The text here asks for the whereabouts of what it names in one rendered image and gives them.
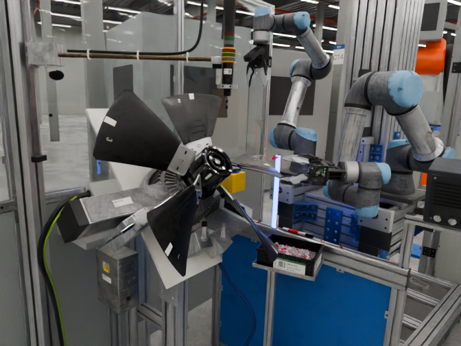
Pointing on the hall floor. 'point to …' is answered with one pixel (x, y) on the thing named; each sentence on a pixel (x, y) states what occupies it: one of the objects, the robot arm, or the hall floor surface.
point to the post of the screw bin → (269, 308)
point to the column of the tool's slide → (27, 173)
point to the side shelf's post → (114, 328)
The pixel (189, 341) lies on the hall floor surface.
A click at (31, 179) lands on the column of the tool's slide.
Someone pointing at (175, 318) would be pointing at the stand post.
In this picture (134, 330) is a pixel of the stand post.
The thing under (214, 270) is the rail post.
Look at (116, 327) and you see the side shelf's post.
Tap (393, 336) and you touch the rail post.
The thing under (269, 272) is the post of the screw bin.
